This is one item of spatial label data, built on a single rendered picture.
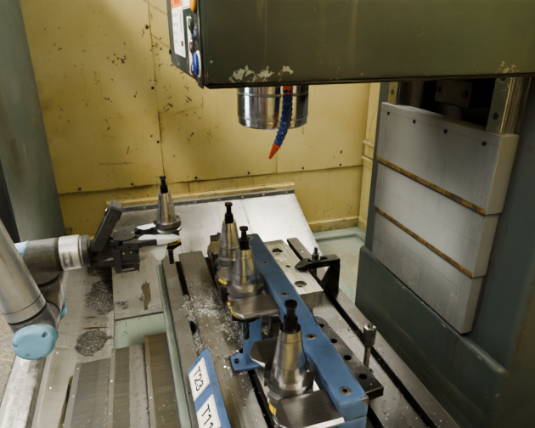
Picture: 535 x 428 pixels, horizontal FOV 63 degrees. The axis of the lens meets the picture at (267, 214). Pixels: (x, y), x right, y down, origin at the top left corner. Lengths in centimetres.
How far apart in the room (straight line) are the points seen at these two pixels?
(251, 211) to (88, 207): 73
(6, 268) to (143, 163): 121
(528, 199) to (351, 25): 57
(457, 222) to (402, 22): 58
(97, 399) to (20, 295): 49
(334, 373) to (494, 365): 71
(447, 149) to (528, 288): 36
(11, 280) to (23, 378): 47
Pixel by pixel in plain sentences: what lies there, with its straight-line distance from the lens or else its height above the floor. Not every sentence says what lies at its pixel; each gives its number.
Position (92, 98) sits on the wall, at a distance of 198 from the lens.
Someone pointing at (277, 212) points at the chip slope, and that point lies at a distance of 211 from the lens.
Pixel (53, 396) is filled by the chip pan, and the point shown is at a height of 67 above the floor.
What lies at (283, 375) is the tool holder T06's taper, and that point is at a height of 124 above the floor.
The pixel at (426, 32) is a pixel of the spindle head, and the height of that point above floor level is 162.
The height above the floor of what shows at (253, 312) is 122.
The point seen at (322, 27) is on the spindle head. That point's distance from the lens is 69.
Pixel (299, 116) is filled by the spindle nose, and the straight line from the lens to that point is 96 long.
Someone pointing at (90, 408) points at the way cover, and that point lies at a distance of 131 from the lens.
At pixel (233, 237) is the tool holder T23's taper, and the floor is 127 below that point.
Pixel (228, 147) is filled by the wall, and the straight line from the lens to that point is 207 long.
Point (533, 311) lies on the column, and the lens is 117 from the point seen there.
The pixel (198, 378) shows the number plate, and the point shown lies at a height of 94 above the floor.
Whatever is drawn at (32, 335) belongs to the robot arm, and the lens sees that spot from 96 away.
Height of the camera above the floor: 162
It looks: 23 degrees down
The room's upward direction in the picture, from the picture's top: straight up
